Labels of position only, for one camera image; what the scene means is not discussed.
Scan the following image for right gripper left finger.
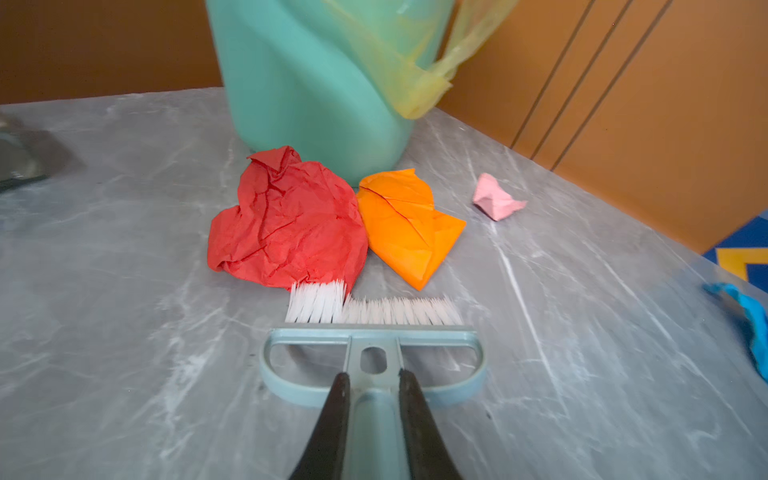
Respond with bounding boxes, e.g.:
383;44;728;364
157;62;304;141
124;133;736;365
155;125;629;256
289;372;351;480

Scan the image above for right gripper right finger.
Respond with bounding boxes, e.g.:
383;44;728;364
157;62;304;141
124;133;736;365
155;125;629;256
398;369;462;480

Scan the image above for grey-blue hand brush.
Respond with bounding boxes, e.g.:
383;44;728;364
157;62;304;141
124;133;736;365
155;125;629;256
260;281;487;479

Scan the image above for grey-blue plastic dustpan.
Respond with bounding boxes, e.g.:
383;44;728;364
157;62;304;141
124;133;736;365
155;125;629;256
0;115;47;192

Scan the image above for folded orange paper scrap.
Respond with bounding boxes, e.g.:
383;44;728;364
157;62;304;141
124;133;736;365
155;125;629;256
357;169;466;290

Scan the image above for red crumpled paper scrap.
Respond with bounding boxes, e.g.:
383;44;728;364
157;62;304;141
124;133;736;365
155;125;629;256
207;146;368;289

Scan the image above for pink paper scrap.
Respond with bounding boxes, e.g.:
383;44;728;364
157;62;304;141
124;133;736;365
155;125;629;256
472;173;527;221

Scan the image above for blue paper scrap far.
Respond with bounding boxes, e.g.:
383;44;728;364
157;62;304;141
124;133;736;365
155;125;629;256
703;282;767;381

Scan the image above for green plastic trash bin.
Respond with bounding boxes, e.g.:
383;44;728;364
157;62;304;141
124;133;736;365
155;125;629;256
204;0;457;188

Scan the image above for clear yellow bin liner bag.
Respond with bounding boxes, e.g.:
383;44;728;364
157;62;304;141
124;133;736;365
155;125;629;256
325;0;517;120

